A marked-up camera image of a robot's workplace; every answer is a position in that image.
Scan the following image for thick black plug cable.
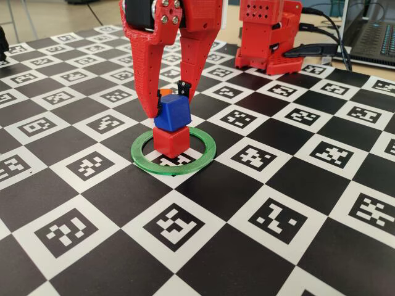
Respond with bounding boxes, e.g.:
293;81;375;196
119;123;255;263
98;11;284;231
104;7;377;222
283;43;340;60

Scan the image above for blue cube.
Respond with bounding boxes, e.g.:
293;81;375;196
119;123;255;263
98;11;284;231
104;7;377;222
153;94;193;132

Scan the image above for red cube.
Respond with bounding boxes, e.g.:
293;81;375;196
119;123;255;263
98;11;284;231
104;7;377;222
152;125;190;158

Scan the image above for black white marker checkerboard mat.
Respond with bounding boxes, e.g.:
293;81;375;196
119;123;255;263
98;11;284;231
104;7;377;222
0;24;395;296

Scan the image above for black stand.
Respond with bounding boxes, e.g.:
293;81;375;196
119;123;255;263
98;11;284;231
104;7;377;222
0;27;10;62

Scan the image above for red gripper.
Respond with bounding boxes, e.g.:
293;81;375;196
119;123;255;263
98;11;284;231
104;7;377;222
119;0;224;120

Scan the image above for dark laptop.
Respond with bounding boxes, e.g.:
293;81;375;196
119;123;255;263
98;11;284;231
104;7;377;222
335;0;395;70

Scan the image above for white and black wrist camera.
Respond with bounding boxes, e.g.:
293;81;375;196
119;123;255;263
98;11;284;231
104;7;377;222
220;0;230;30

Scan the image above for red robot base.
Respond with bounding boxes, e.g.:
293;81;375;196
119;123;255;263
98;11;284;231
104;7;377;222
234;12;304;76

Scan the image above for green ring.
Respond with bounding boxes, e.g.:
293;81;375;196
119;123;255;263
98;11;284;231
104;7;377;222
130;126;217;177

